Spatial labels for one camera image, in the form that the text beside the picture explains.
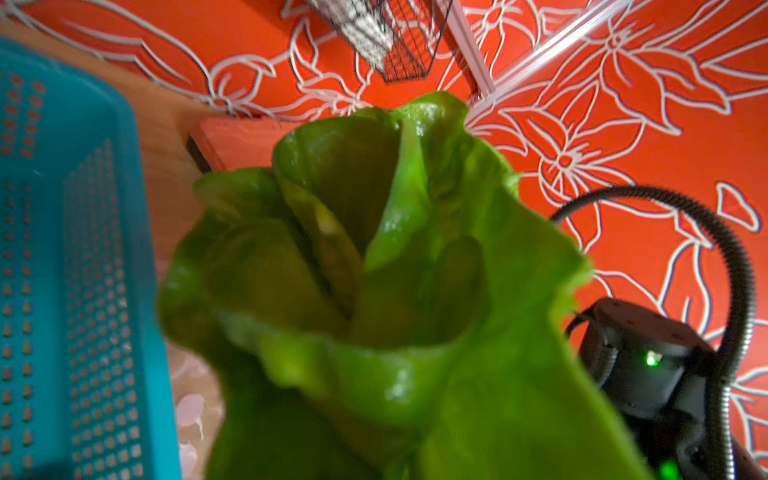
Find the green chinese cabbage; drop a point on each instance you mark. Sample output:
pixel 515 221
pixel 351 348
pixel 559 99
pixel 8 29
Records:
pixel 377 303

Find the clear pink zipper bag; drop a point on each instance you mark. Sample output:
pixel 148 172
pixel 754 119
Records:
pixel 198 410

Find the orange plastic tool case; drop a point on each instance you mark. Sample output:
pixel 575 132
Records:
pixel 221 144

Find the teal plastic basket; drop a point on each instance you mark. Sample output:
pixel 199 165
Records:
pixel 85 384

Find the black wire wall basket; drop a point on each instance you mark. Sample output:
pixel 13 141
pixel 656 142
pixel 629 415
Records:
pixel 397 38

